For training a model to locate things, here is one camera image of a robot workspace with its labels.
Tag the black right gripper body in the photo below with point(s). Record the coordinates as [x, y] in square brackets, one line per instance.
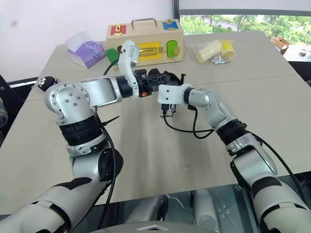
[175, 80]

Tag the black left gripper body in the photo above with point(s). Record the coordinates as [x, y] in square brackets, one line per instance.
[142, 82]

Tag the black left gripper truss finger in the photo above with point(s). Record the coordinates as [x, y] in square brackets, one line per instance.
[158, 78]

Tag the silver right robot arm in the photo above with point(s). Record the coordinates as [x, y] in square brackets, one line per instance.
[252, 165]

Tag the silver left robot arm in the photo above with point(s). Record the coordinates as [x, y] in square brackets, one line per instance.
[70, 97]

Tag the wooden lock activity box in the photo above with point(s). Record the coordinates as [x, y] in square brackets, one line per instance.
[145, 34]

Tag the clear bag with cream roll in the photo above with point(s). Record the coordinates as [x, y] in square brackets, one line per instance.
[209, 49]

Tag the small metal bolts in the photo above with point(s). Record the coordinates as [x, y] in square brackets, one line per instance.
[219, 60]

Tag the yellow plastic packet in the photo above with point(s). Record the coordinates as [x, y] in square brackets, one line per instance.
[228, 48]

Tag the purple tissue pack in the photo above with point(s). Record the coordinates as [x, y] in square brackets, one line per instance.
[85, 49]

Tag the window with trees outside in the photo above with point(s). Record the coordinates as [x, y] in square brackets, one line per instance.
[243, 21]

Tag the open cardboard box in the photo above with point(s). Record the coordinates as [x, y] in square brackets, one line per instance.
[280, 43]

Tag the grey rounded robot leg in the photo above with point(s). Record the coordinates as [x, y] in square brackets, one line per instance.
[145, 208]
[213, 208]

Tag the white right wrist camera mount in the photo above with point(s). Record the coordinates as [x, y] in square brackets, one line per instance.
[173, 93]

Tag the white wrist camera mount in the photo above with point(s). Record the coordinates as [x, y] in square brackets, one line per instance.
[173, 93]
[126, 63]

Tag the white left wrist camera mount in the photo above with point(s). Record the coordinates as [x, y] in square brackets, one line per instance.
[126, 63]

